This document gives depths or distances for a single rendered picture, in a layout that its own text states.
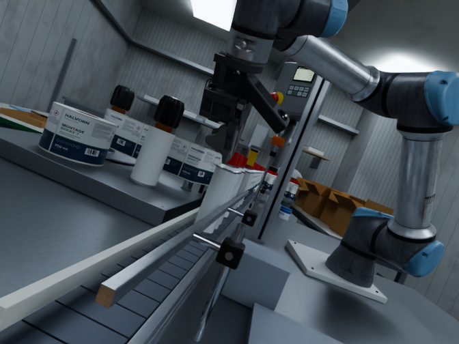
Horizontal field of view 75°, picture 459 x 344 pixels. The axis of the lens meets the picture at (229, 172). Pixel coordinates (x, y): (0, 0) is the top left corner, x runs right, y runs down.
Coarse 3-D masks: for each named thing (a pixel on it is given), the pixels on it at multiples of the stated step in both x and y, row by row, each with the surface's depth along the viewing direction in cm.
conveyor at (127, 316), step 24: (120, 264) 40; (168, 264) 46; (192, 264) 50; (96, 288) 33; (144, 288) 37; (168, 288) 39; (48, 312) 27; (72, 312) 28; (96, 312) 29; (120, 312) 31; (144, 312) 32; (0, 336) 23; (24, 336) 23; (48, 336) 24; (72, 336) 25; (96, 336) 26; (120, 336) 27
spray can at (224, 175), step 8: (232, 160) 69; (216, 168) 69; (224, 168) 68; (232, 168) 69; (216, 176) 69; (224, 176) 68; (232, 176) 69; (216, 184) 68; (224, 184) 68; (208, 192) 69; (216, 192) 68; (224, 192) 69; (208, 200) 69; (216, 200) 68; (224, 200) 69; (200, 208) 70; (208, 208) 68; (216, 208) 69; (200, 216) 69; (216, 224) 71; (208, 232) 69
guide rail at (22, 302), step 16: (176, 224) 58; (128, 240) 40; (144, 240) 43; (96, 256) 33; (112, 256) 35; (128, 256) 40; (64, 272) 28; (80, 272) 29; (96, 272) 32; (32, 288) 24; (48, 288) 25; (64, 288) 27; (0, 304) 21; (16, 304) 22; (32, 304) 24; (0, 320) 21; (16, 320) 22
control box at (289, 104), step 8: (288, 64) 109; (296, 64) 107; (288, 72) 108; (280, 80) 110; (288, 80) 108; (280, 88) 109; (312, 88) 100; (328, 88) 106; (280, 96) 108; (288, 96) 106; (296, 96) 104; (280, 104) 108; (288, 104) 105; (296, 104) 103; (304, 104) 101; (288, 112) 105; (296, 112) 102; (296, 120) 111
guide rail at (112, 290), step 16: (224, 208) 64; (208, 224) 48; (176, 240) 33; (144, 256) 26; (160, 256) 27; (128, 272) 22; (144, 272) 24; (112, 288) 20; (128, 288) 22; (112, 304) 20
